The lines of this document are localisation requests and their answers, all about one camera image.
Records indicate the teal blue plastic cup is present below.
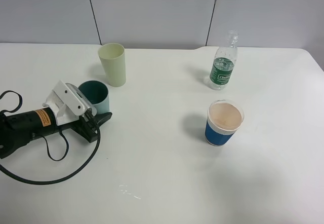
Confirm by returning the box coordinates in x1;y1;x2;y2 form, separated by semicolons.
78;80;110;115

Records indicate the blue sleeved paper cup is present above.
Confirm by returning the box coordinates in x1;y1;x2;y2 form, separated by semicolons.
205;99;244;146

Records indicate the clear bottle green label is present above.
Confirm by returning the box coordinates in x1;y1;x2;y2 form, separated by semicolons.
209;30;238;90

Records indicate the pale yellow plastic cup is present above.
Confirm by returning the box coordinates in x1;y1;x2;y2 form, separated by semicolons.
98;43;126;87

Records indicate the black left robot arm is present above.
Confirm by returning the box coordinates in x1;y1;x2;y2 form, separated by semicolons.
1;107;98;159

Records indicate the black left camera cable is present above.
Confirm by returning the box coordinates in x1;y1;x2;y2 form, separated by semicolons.
0;115;102;185

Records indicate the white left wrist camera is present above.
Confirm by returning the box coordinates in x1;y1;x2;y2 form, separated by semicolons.
43;81;97;126

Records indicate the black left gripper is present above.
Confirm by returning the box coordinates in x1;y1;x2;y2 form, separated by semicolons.
54;112;112;143

